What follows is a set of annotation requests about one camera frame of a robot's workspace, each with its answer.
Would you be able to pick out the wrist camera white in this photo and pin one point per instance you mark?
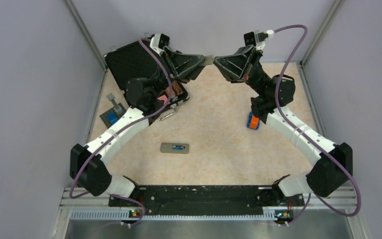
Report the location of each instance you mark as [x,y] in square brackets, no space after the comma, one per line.
[258,38]
[158,42]

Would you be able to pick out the colourful toy block car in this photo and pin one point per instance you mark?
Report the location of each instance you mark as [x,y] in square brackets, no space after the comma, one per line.
[252,122]

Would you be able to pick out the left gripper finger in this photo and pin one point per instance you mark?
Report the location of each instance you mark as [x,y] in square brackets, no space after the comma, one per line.
[191,75]
[192,61]

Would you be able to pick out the brown poker chip stack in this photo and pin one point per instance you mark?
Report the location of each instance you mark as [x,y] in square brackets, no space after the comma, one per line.
[177,88]

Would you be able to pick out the pink card deck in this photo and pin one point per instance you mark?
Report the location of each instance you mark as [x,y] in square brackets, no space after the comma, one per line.
[163,98]

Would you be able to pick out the grey lego plate with bricks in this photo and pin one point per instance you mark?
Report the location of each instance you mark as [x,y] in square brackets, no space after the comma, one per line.
[111,116]

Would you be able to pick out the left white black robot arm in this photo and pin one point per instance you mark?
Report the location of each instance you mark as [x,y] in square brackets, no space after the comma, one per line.
[89,163]

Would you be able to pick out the white remote control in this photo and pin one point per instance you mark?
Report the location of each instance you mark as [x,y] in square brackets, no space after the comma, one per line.
[166,147]

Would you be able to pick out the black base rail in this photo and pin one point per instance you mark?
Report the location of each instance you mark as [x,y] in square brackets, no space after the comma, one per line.
[216,201]

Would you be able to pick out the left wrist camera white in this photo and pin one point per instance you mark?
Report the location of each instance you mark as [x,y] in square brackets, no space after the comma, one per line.
[158,42]

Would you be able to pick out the grey remote battery cover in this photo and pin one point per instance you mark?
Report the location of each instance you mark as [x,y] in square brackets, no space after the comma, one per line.
[208,60]

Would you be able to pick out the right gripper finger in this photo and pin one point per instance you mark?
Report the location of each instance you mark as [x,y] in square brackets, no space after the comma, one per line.
[240,59]
[232,72]

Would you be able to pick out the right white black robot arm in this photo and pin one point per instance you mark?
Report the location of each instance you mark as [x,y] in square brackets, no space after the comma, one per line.
[270,107]

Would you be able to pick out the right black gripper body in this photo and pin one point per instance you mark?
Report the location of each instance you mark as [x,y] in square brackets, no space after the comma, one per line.
[254,75]

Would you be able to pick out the black poker chip case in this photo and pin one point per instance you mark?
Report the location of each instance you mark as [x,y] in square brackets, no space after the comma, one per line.
[142,74]

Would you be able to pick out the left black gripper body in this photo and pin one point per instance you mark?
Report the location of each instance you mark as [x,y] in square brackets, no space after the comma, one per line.
[165,58]

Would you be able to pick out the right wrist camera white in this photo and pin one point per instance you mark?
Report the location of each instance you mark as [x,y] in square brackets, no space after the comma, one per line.
[258,38]

